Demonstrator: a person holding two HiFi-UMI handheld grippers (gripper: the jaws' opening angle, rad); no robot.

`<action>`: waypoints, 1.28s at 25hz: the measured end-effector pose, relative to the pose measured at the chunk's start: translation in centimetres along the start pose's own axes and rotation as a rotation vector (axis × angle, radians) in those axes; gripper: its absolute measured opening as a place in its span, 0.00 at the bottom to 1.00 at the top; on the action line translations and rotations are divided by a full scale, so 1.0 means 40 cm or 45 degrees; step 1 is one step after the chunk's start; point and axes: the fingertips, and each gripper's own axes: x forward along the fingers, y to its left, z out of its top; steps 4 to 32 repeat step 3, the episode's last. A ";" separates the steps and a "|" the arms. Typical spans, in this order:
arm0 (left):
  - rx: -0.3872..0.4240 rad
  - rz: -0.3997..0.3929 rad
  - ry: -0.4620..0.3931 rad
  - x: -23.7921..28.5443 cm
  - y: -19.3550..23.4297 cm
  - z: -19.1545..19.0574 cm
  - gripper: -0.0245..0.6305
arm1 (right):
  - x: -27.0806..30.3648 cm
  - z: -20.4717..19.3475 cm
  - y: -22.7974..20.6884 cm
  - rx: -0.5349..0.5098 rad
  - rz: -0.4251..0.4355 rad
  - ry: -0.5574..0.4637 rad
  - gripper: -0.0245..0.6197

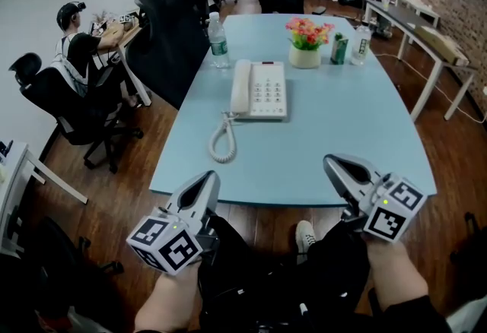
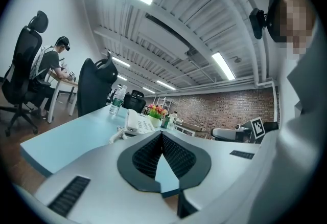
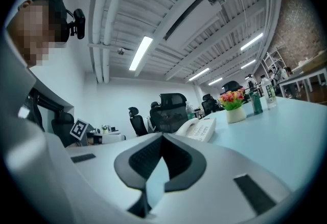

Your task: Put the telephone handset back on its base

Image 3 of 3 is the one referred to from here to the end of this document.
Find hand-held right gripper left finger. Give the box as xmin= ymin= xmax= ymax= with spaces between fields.
xmin=113 ymin=132 xmax=164 ymax=191

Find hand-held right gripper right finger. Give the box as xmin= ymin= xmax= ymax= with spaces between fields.
xmin=162 ymin=132 xmax=207 ymax=193

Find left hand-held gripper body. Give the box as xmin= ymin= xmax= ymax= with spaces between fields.
xmin=65 ymin=118 xmax=90 ymax=147

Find white telephone handset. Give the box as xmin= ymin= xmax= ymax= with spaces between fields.
xmin=175 ymin=118 xmax=200 ymax=137

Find white desk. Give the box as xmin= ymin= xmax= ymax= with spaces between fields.
xmin=86 ymin=132 xmax=127 ymax=145

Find white telephone base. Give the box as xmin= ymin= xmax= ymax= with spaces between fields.
xmin=188 ymin=117 xmax=217 ymax=143

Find black mesh office chair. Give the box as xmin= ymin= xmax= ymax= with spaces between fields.
xmin=149 ymin=93 xmax=189 ymax=133

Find clear water bottle green label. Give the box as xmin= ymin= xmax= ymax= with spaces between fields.
xmin=185 ymin=101 xmax=195 ymax=120
xmin=260 ymin=77 xmax=278 ymax=109

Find person's white shirt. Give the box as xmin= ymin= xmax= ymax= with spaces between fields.
xmin=0 ymin=30 xmax=52 ymax=167

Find artificial flowers white pot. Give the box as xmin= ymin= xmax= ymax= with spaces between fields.
xmin=218 ymin=87 xmax=247 ymax=124

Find dark green bottle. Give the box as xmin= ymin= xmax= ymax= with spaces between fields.
xmin=248 ymin=81 xmax=264 ymax=115

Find person's head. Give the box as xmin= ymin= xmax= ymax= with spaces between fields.
xmin=6 ymin=0 xmax=56 ymax=68

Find white metal rack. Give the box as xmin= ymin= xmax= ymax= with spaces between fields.
xmin=263 ymin=48 xmax=285 ymax=73

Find wooden table white legs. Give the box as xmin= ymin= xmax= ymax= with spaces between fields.
xmin=278 ymin=50 xmax=327 ymax=103

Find black head-mounted camera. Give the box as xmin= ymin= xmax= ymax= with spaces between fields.
xmin=66 ymin=8 xmax=86 ymax=40

